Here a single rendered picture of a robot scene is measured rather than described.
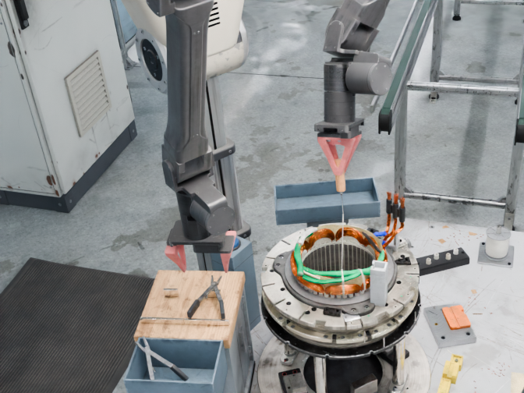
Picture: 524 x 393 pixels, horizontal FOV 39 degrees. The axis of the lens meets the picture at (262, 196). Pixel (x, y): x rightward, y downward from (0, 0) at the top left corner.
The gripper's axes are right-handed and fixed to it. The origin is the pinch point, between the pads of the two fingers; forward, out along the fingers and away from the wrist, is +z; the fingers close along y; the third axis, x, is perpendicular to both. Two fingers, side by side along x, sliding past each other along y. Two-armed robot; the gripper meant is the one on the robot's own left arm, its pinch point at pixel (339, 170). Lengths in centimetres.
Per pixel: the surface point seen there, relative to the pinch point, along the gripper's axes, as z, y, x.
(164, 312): 29.4, -9.8, 33.7
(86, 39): -20, 177, 190
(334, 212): 17.2, 32.4, 12.2
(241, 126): 32, 253, 144
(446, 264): 36, 58, -10
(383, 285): 21.0, -1.4, -8.9
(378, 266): 17.9, -0.1, -7.7
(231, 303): 28.2, -3.7, 21.8
